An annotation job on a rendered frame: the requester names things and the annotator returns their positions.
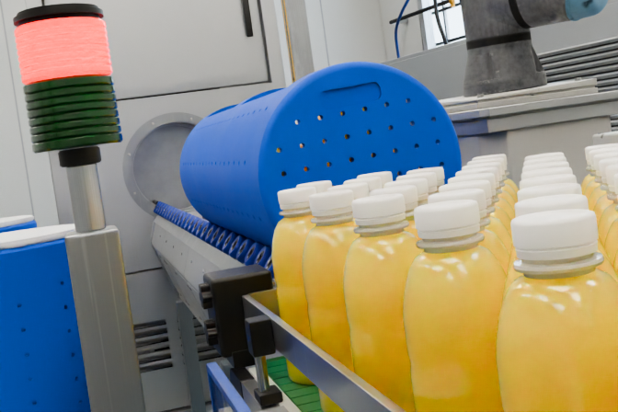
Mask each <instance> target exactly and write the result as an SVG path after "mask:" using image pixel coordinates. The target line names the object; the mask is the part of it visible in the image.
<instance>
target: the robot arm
mask: <svg viewBox="0 0 618 412"><path fill-rule="evenodd" d="M459 2H460V3H461V9H462V16H463V28H464V35H465V41H466V48H467V61H466V66H465V72H464V78H463V97H477V95H481V94H484V95H491V94H497V93H504V92H509V91H516V90H522V89H527V88H533V87H537V86H546V85H547V79H546V73H545V71H544V68H543V66H542V64H541V62H540V60H539V58H538V56H537V54H536V52H535V50H534V48H533V46H532V38H531V31H530V28H536V27H541V26H546V25H551V24H556V23H561V22H567V21H578V20H580V19H582V18H584V17H592V16H595V15H597V14H599V13H600V12H601V11H602V9H603V8H604V7H605V6H606V5H607V2H608V0H459Z"/></svg>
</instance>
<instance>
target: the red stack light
mask: <svg viewBox="0 0 618 412"><path fill-rule="evenodd" d="M14 33H15V37H16V44H17V56H19V57H18V61H19V62H20V64H19V68H20V69H21V70H20V74H21V75H22V76H21V81H22V83H23V84H24V85H25V84H27V83H31V82H35V81H39V80H44V79H50V78H56V77H63V76H71V75H81V74H112V73H113V71H112V67H111V60H110V54H109V48H108V46H109V43H108V36H107V30H106V22H105V21H104V20H103V19H101V18H97V17H62V18H53V19H45V20H40V21H35V22H30V23H27V24H24V25H21V26H19V27H17V28H16V29H15V30H14Z"/></svg>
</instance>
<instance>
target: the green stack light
mask: <svg viewBox="0 0 618 412"><path fill-rule="evenodd" d="M115 92H116V89H115V86H114V77H113V76H112V75H111V74H81V75H71V76H63V77H56V78H50V79H44V80H39V81H35V82H31V83H27V84H25V85H24V86H23V93H24V95H25V96H24V99H25V102H26V103H27V104H26V111H27V117H28V119H29V121H28V123H29V127H30V129H29V134H30V135H31V137H30V140H31V142H32V143H33V144H32V145H31V146H32V152H33V153H34V154H43V153H51V152H59V151H62V150H69V149H75V148H83V147H90V146H100V145H107V144H113V143H121V142H122V140H123V139H122V133H121V126H120V118H119V115H120V114H119V110H118V109H117V108H118V102H117V101H116V100H117V96H116V94H115Z"/></svg>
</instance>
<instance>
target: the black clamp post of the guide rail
mask: <svg viewBox="0 0 618 412"><path fill-rule="evenodd" d="M245 327H246V339H247V345H248V351H249V353H250V354H251V355H252V356H253V357H254V359H255V365H256V372H257V384H258V388H256V389H254V394H255V398H256V399H257V401H258V402H259V403H260V405H261V406H266V405H271V404H275V403H279V402H282V401H283V397H282V392H281V390H280V389H279V388H278V387H277V386H276V385H275V384H273V385H269V376H268V369H267V363H266V356H267V355H271V354H274V353H276V350H275V343H274V337H273V330H272V324H271V319H270V318H268V317H267V316H266V315H260V316H254V317H249V318H246V319H245Z"/></svg>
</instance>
